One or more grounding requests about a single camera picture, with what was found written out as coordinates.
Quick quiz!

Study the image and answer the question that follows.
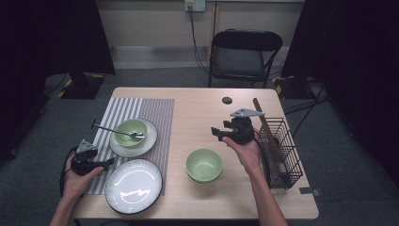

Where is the grey tape strip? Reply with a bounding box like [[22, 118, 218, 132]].
[[299, 186, 322, 197]]

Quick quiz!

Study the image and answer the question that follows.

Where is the metal spoon black handle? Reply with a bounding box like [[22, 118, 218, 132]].
[[91, 122, 146, 140], [272, 131, 288, 173]]

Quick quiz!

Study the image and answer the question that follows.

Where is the grey white striped placemat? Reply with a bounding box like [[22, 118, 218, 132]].
[[84, 97, 175, 196]]

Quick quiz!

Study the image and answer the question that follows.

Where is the black stand base yellow tape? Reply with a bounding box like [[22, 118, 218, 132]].
[[56, 73, 105, 101], [272, 74, 328, 101]]

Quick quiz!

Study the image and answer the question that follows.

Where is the black floor cable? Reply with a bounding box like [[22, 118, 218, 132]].
[[292, 84, 326, 138], [283, 95, 329, 116]]

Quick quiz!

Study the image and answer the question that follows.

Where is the black folding chair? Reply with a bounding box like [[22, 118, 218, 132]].
[[207, 28, 284, 89]]

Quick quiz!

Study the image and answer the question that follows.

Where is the white plate dark rim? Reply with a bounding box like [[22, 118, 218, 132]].
[[104, 158, 164, 216], [108, 118, 159, 158]]

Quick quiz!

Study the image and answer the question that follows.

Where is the black wire cutlery basket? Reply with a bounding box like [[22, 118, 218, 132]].
[[256, 117, 305, 190]]

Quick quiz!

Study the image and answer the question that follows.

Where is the person's left hand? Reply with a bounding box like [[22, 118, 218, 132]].
[[62, 158, 104, 203]]

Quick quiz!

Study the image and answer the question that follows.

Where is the bundle of wooden chopsticks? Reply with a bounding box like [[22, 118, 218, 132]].
[[252, 97, 285, 164]]

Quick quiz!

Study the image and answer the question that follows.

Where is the black power cable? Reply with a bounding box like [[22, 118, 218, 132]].
[[187, 8, 211, 74]]

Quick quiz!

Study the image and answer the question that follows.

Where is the dark curtain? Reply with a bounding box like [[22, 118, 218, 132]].
[[280, 0, 399, 189], [0, 0, 117, 161]]

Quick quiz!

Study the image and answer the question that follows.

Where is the person's right hand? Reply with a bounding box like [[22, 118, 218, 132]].
[[221, 130, 264, 177]]

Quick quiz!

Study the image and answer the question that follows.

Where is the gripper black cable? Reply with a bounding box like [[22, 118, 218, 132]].
[[253, 137, 273, 190], [58, 146, 78, 200]]

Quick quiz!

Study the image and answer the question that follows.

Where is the white wall socket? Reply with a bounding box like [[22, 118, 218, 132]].
[[184, 0, 207, 13]]

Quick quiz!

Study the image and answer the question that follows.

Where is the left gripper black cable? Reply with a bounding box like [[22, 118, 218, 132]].
[[58, 146, 78, 200]]

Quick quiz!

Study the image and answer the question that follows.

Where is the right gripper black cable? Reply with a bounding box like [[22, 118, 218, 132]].
[[253, 137, 273, 190]]

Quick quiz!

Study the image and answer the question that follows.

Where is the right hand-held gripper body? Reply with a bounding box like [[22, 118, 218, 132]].
[[225, 107, 266, 146]]

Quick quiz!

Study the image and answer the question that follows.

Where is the green ceramic bowl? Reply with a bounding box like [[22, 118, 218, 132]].
[[185, 148, 223, 183], [113, 118, 149, 148], [187, 175, 220, 186]]

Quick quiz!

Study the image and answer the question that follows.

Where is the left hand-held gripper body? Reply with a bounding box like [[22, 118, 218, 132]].
[[70, 139, 100, 176]]

